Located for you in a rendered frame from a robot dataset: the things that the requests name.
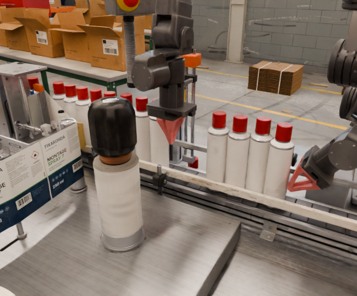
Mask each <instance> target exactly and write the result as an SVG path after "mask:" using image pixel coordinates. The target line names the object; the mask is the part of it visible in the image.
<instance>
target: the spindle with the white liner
mask: <svg viewBox="0 0 357 296"><path fill-rule="evenodd" d="M87 118H88V122H89V131H90V140H91V145H92V147H93V150H94V152H95V153H96V154H98V156H96V157H95V158H94V161H93V169H94V173H95V183H96V190H97V201H98V205H99V215H100V222H101V224H100V229H101V232H102V243H103V245H104V246H105V247H106V248H108V249H110V250H112V251H128V250H131V249H133V248H136V247H137V246H138V245H140V244H141V243H142V241H143V240H144V229H143V218H142V203H141V190H140V171H139V157H138V156H137V155H136V154H135V153H133V152H132V151H133V150H134V148H135V145H136V143H137V131H136V114H135V110H134V107H133V105H132V104H131V103H130V101H129V100H128V99H124V98H122V97H118V96H114V97H101V98H100V99H98V100H94V101H93V102H92V103H91V104H90V107H89V110H88V113H87Z"/></svg>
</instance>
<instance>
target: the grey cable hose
mask: <svg viewBox="0 0 357 296"><path fill-rule="evenodd" d="M122 20H123V23H124V25H123V26H124V27H123V28H124V29H123V30H124V39H125V43H124V44H125V54H126V55H125V56H126V67H127V68H126V70H127V87H128V88H136V87H135V86H134V84H133V82H132V77H131V72H132V68H133V66H134V59H135V57H136V47H135V46H136V45H135V32H134V15H132V16H123V19H122Z"/></svg>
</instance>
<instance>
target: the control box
mask: <svg viewBox="0 0 357 296"><path fill-rule="evenodd" d="M155 9H156V0H139V1H138V4H137V5H136V6H135V7H128V6H126V5H125V4H124V2H123V0H105V12H106V13H107V14H110V15H114V16H132V15H152V14H155Z"/></svg>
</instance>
